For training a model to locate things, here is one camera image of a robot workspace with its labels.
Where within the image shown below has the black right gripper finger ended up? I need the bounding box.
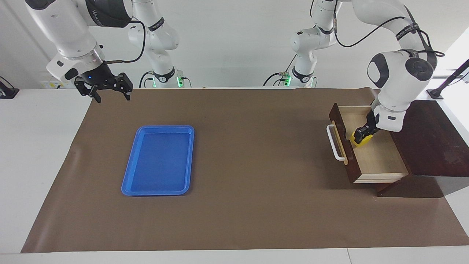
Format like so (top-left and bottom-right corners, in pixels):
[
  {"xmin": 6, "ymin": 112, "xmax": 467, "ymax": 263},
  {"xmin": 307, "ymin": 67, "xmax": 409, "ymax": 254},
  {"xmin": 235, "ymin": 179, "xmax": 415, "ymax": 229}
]
[
  {"xmin": 74, "ymin": 76, "xmax": 101, "ymax": 103},
  {"xmin": 113, "ymin": 72, "xmax": 133, "ymax": 101}
]

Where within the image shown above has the yellow cube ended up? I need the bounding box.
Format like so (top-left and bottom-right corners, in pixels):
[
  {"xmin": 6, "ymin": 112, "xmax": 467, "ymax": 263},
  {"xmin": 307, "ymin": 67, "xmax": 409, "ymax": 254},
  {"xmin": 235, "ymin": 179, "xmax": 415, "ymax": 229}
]
[{"xmin": 350, "ymin": 130, "xmax": 373, "ymax": 148}]

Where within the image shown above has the white drawer handle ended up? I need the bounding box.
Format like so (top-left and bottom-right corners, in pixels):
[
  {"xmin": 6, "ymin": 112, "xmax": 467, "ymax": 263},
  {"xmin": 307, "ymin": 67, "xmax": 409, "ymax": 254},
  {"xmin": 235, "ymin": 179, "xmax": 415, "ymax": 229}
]
[{"xmin": 326, "ymin": 124, "xmax": 347, "ymax": 162}]

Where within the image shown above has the dark wooden drawer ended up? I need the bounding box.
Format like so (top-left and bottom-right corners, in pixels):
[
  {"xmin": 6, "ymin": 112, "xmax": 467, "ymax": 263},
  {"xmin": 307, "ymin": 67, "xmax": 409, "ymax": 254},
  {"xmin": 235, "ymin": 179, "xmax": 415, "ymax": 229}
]
[{"xmin": 326, "ymin": 103, "xmax": 409, "ymax": 184}]

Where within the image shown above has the dark brown wooden cabinet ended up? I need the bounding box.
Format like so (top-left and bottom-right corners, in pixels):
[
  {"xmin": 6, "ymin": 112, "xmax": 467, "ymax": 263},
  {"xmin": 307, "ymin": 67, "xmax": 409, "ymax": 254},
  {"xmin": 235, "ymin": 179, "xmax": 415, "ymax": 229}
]
[{"xmin": 372, "ymin": 99, "xmax": 469, "ymax": 198}]

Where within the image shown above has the blue plastic tray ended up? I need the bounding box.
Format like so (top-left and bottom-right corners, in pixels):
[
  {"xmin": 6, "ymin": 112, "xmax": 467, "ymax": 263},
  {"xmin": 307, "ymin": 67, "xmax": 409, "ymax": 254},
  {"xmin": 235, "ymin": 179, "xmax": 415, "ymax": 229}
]
[{"xmin": 121, "ymin": 125, "xmax": 195, "ymax": 197}]

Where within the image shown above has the brown table mat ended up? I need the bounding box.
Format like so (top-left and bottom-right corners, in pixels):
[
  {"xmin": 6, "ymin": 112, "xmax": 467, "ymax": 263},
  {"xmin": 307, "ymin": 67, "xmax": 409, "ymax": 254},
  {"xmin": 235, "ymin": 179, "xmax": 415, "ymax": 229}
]
[{"xmin": 21, "ymin": 87, "xmax": 469, "ymax": 253}]

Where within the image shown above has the black clamp mount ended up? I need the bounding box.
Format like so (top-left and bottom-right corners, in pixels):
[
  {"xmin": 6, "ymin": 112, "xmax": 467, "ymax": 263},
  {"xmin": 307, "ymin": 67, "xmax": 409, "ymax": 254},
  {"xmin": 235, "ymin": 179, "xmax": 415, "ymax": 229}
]
[{"xmin": 0, "ymin": 76, "xmax": 19, "ymax": 99}]

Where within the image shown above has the black camera stand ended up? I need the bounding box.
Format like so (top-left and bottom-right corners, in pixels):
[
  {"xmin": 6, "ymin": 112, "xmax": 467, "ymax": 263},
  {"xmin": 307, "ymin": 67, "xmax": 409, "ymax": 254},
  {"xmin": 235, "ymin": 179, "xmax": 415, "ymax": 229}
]
[{"xmin": 427, "ymin": 59, "xmax": 469, "ymax": 100}]

